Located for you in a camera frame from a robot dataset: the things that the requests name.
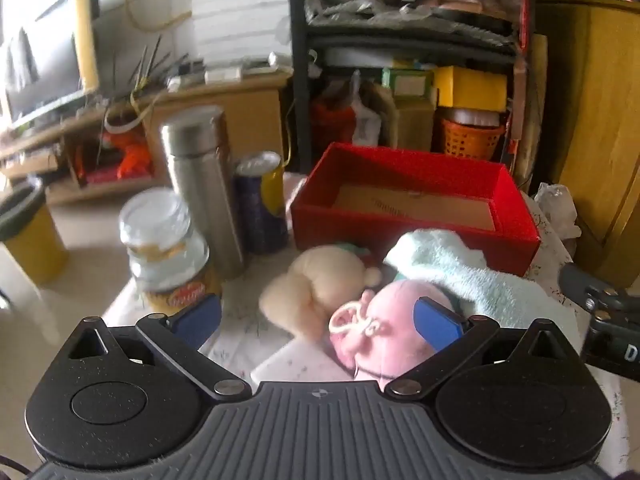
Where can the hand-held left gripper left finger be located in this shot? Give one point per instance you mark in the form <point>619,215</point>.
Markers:
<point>200,317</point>

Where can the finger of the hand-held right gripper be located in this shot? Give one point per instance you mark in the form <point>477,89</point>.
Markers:
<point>595,292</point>

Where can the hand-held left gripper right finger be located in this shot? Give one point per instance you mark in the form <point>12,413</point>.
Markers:
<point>437,322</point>

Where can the pink pig plush toy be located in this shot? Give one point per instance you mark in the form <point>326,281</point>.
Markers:
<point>390,310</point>

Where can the pale terry towel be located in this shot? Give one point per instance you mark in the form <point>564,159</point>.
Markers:
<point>450,265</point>

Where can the red cardboard box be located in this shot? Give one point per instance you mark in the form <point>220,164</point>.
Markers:
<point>400,235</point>

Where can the cream plush toy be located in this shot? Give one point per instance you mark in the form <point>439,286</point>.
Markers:
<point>315,280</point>

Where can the glass jar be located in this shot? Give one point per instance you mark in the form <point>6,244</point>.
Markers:
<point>160,245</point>

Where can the clear plastic bag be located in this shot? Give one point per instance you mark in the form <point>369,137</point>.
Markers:
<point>557,210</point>

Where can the blue and yellow can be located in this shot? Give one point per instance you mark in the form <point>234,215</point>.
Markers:
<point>260,200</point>

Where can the stainless steel thermos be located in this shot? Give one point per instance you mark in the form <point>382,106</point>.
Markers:
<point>202,185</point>

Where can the yellow trash bin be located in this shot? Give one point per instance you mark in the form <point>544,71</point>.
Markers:
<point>35,245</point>

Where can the wooden cabinet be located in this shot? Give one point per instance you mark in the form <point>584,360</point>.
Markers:
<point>595,110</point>

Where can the orange plastic basket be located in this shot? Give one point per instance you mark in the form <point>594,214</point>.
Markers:
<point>470,140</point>

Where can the brown cardboard box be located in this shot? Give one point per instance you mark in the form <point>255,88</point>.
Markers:
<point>412,125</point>

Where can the white plastic bag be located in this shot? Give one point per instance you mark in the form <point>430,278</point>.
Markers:
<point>366,120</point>

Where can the wooden tv desk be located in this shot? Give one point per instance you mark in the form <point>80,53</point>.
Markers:
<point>245,105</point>

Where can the red plastic bag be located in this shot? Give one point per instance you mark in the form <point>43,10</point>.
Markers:
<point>332,120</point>

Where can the yellow box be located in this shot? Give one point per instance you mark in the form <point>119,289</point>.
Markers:
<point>470,87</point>

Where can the green box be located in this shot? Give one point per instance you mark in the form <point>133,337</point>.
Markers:
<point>407,82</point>

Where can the black metal shelf rack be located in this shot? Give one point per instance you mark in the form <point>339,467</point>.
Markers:
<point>300,60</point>

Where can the flat screen monitor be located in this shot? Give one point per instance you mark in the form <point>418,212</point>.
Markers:
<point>50,55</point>

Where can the white slatted panel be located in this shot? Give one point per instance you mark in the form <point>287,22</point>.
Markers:
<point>240,10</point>

